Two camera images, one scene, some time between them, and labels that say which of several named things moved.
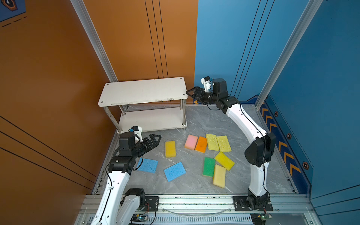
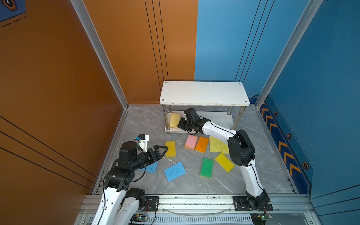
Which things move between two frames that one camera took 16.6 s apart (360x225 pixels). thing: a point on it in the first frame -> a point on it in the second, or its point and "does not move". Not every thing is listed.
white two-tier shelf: [153, 104] -> [222, 102]
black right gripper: [202, 92] -> [180, 124]
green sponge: [209, 165] does not move
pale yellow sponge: [219, 176] -> [175, 119]
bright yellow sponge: [224, 161] does not move
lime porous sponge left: [212, 142] does not move
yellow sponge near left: [170, 149] does not move
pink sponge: [191, 142] does not move
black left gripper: [149, 146] -> [157, 153]
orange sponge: [201, 144] does not move
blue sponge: [175, 171] does not move
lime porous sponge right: [223, 144] does not move
